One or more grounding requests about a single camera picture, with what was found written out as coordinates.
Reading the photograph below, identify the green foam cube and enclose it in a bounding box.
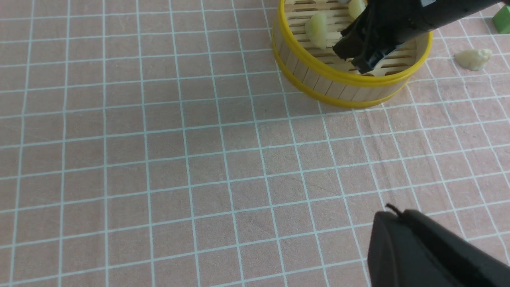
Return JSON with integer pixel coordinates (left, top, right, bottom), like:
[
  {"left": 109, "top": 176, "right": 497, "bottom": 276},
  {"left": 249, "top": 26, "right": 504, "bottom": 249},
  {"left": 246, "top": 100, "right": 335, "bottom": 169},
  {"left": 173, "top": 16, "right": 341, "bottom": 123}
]
[{"left": 492, "top": 5, "right": 510, "bottom": 34}]

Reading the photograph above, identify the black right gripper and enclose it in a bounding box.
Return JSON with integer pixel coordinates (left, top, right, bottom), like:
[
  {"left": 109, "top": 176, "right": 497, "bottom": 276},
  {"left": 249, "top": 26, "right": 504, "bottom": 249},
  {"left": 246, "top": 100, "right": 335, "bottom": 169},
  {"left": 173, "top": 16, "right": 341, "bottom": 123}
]
[{"left": 333, "top": 0, "right": 501, "bottom": 73}]

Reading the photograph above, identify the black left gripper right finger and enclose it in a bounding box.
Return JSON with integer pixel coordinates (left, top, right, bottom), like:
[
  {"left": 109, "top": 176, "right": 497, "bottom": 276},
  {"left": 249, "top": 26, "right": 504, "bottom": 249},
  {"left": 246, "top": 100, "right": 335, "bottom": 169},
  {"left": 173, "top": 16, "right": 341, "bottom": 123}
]
[{"left": 400, "top": 210, "right": 510, "bottom": 287}]

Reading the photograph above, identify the pink checkered tablecloth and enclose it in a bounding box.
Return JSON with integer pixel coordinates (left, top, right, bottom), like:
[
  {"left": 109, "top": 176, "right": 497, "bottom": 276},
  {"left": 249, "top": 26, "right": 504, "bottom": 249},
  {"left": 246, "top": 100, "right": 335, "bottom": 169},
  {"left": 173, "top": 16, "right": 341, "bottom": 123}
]
[{"left": 0, "top": 0, "right": 509, "bottom": 287}]

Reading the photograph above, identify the white pleated dumpling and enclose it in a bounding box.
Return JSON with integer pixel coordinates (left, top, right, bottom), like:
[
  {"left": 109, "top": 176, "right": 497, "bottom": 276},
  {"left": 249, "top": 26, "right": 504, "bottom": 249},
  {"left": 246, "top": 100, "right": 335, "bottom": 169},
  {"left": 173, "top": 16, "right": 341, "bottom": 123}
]
[{"left": 454, "top": 49, "right": 492, "bottom": 71}]

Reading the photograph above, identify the pale yellow-green dumpling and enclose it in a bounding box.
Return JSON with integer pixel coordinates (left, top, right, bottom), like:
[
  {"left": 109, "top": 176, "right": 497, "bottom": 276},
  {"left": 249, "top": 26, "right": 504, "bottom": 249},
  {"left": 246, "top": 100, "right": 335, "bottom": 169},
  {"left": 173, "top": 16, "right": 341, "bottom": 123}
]
[{"left": 348, "top": 0, "right": 367, "bottom": 20}]

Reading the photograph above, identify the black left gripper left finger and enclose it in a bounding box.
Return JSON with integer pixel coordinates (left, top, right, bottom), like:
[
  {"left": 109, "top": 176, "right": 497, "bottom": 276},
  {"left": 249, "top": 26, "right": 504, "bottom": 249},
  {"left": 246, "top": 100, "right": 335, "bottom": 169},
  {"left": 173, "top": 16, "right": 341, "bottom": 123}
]
[{"left": 367, "top": 203, "right": 443, "bottom": 287}]

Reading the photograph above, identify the pale green dumpling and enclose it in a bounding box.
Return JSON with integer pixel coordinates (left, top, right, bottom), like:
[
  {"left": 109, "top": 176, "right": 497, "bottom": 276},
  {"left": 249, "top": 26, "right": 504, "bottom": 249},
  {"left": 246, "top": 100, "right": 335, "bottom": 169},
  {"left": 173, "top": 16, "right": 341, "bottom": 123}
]
[{"left": 304, "top": 12, "right": 328, "bottom": 50}]

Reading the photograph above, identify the bamboo steamer tray yellow rim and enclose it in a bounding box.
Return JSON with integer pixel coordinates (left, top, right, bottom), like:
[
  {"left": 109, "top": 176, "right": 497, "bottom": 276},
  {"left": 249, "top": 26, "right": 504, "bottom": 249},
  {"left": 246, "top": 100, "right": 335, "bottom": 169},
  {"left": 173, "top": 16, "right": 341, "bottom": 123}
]
[{"left": 272, "top": 0, "right": 433, "bottom": 109}]

